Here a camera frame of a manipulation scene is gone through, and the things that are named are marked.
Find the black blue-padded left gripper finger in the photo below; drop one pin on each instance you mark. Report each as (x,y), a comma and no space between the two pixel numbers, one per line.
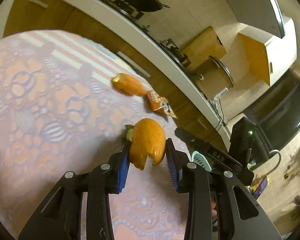
(58,216)

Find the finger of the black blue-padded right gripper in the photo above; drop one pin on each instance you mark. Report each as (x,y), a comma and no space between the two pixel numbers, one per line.
(239,216)

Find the green leafy vegetable scrap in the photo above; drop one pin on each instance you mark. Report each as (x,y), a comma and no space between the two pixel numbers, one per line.
(129,132)

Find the orange peel piece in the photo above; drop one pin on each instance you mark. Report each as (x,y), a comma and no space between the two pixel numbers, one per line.
(148,140)
(128,84)

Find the panda snack wrapper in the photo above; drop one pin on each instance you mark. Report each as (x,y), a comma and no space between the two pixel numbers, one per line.
(160,104)

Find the light blue perforated trash basket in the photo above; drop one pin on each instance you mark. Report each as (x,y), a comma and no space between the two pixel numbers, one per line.
(200,160)

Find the dark kitchen window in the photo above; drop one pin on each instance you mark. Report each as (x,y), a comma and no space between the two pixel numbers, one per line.
(277,115)

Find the floral pink tablecloth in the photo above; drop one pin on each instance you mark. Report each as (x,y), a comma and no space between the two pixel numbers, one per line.
(58,113)

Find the white power meter plug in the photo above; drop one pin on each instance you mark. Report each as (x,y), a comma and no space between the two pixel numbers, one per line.
(221,93)

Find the brown rice cooker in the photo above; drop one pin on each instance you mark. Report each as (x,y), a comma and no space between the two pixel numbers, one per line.
(212,77)

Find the white upper cabinet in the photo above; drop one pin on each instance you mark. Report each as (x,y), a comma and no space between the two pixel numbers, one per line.
(269,56)

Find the wooden cutting board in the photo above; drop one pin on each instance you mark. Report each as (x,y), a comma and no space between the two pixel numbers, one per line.
(205,45)

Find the black gas stove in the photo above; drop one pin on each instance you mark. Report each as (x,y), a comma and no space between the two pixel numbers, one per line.
(161,36)

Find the range hood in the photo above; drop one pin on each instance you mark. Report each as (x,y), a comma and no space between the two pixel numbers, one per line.
(261,14)

